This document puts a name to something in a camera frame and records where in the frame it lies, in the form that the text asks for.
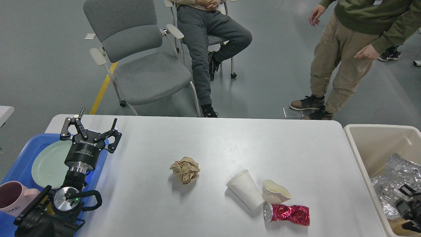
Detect pink mug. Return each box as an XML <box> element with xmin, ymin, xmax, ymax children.
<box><xmin>0</xmin><ymin>181</ymin><xmax>40</xmax><ymax>217</ymax></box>

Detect light green plate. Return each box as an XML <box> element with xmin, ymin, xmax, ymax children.
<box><xmin>31</xmin><ymin>141</ymin><xmax>72</xmax><ymax>189</ymax></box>

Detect metal floor plates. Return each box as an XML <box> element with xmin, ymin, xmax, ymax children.
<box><xmin>283</xmin><ymin>107</ymin><xmax>305</xmax><ymax>119</ymax></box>

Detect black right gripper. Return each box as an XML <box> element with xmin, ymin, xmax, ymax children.
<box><xmin>394</xmin><ymin>184</ymin><xmax>421</xmax><ymax>232</ymax></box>

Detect white side table corner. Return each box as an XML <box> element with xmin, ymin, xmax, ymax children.
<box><xmin>0</xmin><ymin>105</ymin><xmax>15</xmax><ymax>127</ymax></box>

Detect blue plastic tray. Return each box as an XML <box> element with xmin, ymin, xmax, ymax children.
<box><xmin>0</xmin><ymin>133</ymin><xmax>108</xmax><ymax>237</ymax></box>

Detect crushed white paper cup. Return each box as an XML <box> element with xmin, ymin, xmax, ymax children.
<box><xmin>262</xmin><ymin>179</ymin><xmax>293</xmax><ymax>204</ymax></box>

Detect occupied grey chair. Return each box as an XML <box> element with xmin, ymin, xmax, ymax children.
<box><xmin>164</xmin><ymin>0</ymin><xmax>237</xmax><ymax>79</ymax></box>

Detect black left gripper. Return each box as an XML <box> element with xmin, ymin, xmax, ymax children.
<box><xmin>60</xmin><ymin>108</ymin><xmax>122</xmax><ymax>172</ymax></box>

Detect crumpled brown paper ball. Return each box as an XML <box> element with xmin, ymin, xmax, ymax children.
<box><xmin>170</xmin><ymin>157</ymin><xmax>201</xmax><ymax>184</ymax></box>

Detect crushed red can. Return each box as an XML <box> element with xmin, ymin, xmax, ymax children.
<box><xmin>263</xmin><ymin>203</ymin><xmax>311</xmax><ymax>226</ymax></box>

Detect standing person green hoodie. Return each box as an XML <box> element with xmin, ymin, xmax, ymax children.
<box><xmin>289</xmin><ymin>0</ymin><xmax>421</xmax><ymax>120</ymax></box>

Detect beige plastic bin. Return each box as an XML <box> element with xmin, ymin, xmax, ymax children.
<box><xmin>344</xmin><ymin>124</ymin><xmax>421</xmax><ymax>237</ymax></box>

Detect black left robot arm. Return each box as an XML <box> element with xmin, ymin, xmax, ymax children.
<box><xmin>14</xmin><ymin>108</ymin><xmax>122</xmax><ymax>237</ymax></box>

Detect empty grey chair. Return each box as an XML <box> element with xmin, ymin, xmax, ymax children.
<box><xmin>83</xmin><ymin>0</ymin><xmax>202</xmax><ymax>117</ymax></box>

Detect brown paper bag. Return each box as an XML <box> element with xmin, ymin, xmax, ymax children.
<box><xmin>387</xmin><ymin>217</ymin><xmax>421</xmax><ymax>237</ymax></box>

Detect aluminium foil sheet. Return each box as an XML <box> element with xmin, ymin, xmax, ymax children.
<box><xmin>371</xmin><ymin>153</ymin><xmax>421</xmax><ymax>220</ymax></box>

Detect dark shoes at right edge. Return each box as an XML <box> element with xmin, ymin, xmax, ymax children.
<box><xmin>378</xmin><ymin>45</ymin><xmax>402</xmax><ymax>62</ymax></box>

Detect seated person grey trousers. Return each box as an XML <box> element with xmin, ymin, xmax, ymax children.
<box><xmin>174</xmin><ymin>0</ymin><xmax>252</xmax><ymax>118</ymax></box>

